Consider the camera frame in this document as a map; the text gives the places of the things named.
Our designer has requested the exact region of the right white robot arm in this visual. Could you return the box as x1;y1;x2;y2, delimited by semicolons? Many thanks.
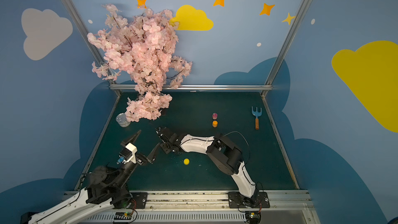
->
156;128;261;208

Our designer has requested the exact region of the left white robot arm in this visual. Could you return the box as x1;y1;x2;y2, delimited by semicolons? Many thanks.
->
20;130;161;224

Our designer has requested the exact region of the small circuit board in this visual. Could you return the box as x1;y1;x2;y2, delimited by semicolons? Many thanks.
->
112;212;133;224

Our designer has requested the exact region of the blue garden fork toy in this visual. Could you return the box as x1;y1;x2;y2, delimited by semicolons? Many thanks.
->
251;107;262;130

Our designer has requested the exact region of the pink cherry blossom tree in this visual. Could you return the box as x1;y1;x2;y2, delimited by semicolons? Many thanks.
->
87;4;192;122

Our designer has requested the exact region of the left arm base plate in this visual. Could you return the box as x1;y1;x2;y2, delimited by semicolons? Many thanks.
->
126;192;148;210

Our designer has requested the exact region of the aluminium frame back bar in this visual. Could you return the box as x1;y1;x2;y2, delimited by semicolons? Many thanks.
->
109;83;273;92

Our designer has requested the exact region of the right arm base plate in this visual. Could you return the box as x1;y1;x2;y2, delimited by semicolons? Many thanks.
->
227;191;270;209

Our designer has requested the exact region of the aluminium front rail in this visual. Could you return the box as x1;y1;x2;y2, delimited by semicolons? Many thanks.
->
81;190;320;224

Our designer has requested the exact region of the aluminium frame left post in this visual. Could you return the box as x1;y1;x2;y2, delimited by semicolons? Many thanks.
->
46;0;122;96

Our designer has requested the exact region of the aluminium frame post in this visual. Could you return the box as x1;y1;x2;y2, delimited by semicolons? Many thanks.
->
46;0;122;96
261;0;313;100

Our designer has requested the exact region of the aluminium frame right post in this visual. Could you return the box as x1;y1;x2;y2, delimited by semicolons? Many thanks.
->
261;0;313;100

